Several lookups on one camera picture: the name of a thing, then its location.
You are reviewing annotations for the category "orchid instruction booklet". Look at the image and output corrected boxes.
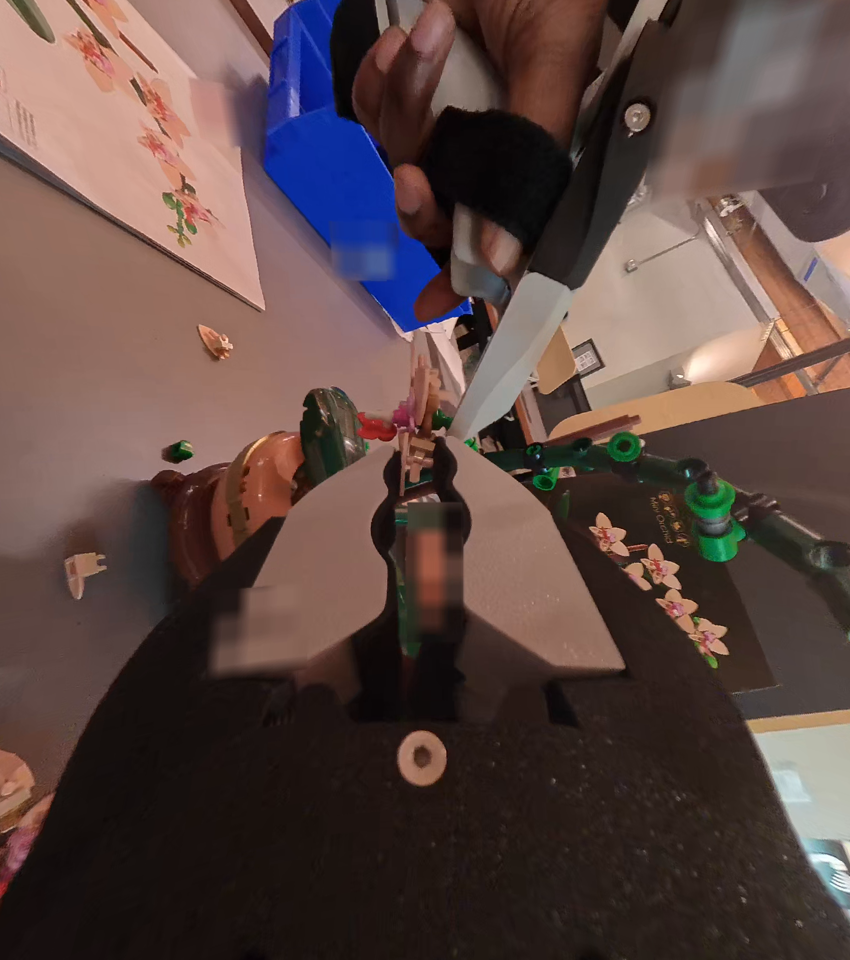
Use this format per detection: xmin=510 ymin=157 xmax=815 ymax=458
xmin=0 ymin=0 xmax=267 ymax=312

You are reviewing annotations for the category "black orchid product box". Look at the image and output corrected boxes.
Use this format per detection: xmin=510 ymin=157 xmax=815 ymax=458
xmin=545 ymin=378 xmax=850 ymax=721

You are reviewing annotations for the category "pink beige brick orchid flower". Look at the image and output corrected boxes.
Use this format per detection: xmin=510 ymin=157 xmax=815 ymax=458
xmin=357 ymin=352 xmax=457 ymax=489

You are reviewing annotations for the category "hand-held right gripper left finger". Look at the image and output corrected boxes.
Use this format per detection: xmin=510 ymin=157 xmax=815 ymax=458
xmin=248 ymin=447 xmax=406 ymax=699

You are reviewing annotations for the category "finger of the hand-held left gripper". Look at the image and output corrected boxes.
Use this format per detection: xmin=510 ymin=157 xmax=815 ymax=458
xmin=449 ymin=271 xmax=574 ymax=442

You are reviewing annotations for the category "person's left hand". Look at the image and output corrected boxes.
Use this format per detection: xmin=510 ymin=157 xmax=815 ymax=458
xmin=352 ymin=0 xmax=611 ymax=324

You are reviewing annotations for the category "grey desk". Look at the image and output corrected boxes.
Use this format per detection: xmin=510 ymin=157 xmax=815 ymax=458
xmin=0 ymin=0 xmax=471 ymax=826

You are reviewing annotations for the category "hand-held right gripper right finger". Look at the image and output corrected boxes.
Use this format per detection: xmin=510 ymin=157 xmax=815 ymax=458
xmin=440 ymin=437 xmax=626 ymax=715

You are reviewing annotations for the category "brick orchid plant model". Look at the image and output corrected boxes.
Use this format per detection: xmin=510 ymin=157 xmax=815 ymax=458
xmin=149 ymin=386 xmax=850 ymax=648

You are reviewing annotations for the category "small white brick piece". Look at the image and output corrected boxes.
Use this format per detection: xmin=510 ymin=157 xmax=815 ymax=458
xmin=63 ymin=551 xmax=108 ymax=601

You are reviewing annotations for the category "blue plastic bin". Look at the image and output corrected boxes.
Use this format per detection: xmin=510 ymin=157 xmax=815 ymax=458
xmin=263 ymin=0 xmax=474 ymax=333

